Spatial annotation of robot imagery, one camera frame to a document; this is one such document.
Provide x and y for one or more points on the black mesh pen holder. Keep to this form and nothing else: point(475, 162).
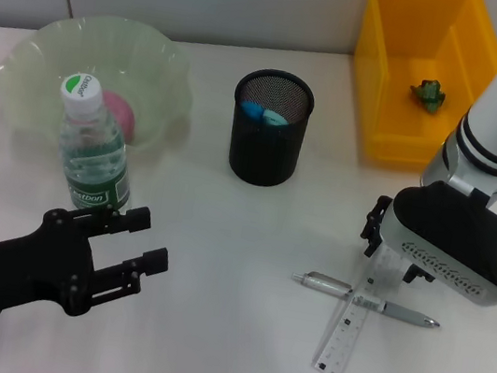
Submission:
point(263, 151)

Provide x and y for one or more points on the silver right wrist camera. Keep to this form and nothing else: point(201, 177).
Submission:
point(458, 238)

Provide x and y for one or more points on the pink peach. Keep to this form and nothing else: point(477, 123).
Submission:
point(123, 112)

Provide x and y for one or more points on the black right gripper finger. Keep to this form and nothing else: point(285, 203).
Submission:
point(416, 274)
point(374, 225)

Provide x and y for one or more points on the grey ballpoint pen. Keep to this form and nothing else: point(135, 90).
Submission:
point(327, 285)

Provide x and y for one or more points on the transparent plastic ruler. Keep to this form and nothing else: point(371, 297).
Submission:
point(343, 334)

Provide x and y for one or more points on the clear plastic water bottle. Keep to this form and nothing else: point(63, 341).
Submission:
point(94, 148)

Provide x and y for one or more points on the blue capped scissors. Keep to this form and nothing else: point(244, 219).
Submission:
point(260, 113)

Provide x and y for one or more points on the small green toy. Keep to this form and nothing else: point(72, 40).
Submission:
point(428, 96)

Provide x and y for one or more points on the pale green glass fruit plate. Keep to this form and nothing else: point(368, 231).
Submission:
point(154, 63)

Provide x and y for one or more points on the yellow plastic bin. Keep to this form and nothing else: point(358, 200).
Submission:
point(385, 99)

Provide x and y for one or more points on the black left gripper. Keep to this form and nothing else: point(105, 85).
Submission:
point(22, 269)

